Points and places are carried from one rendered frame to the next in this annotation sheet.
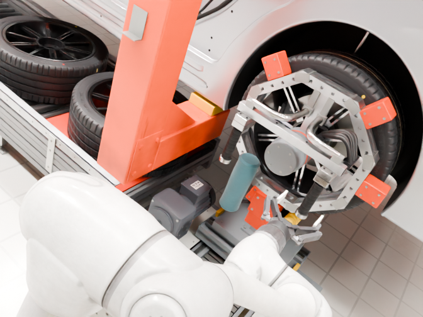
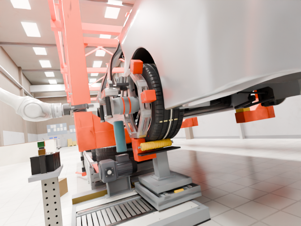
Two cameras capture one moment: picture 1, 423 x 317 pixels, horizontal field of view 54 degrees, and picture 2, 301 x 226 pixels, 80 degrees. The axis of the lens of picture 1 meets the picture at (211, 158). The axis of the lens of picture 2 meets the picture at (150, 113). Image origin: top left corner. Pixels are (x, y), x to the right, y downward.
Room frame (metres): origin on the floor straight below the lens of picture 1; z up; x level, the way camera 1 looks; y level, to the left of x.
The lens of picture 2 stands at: (0.44, -1.39, 0.64)
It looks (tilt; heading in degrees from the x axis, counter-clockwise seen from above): 5 degrees up; 43
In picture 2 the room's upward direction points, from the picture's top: 8 degrees counter-clockwise
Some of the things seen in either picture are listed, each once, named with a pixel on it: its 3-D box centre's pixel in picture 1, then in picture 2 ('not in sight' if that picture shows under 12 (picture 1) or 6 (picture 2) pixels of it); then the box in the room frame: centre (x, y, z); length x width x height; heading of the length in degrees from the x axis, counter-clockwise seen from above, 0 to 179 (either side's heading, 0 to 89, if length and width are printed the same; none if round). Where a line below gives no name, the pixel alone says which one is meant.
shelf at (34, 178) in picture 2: not in sight; (48, 171); (0.88, 0.11, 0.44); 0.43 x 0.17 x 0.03; 66
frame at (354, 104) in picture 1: (299, 144); (133, 105); (1.43, -0.30, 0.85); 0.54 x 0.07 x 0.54; 66
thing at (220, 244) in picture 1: (253, 243); (164, 188); (1.58, -0.37, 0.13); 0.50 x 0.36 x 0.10; 66
